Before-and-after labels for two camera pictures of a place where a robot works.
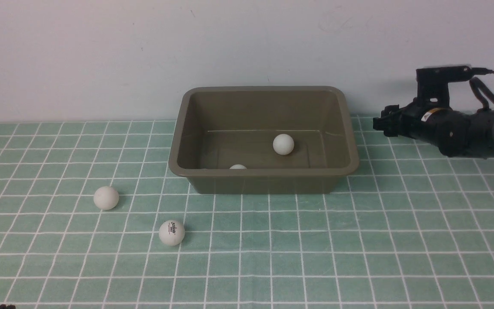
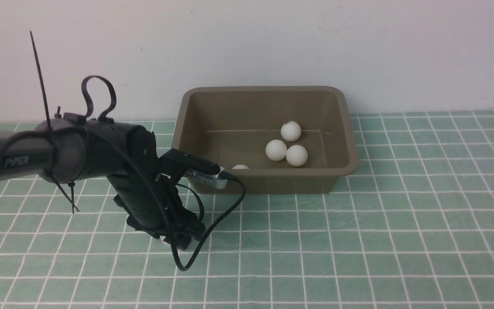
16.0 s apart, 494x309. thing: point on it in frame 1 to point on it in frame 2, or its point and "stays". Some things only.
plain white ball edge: (283, 144) to (276, 150)
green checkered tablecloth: (417, 229) stays
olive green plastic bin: (223, 140) stays
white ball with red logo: (237, 167) stays
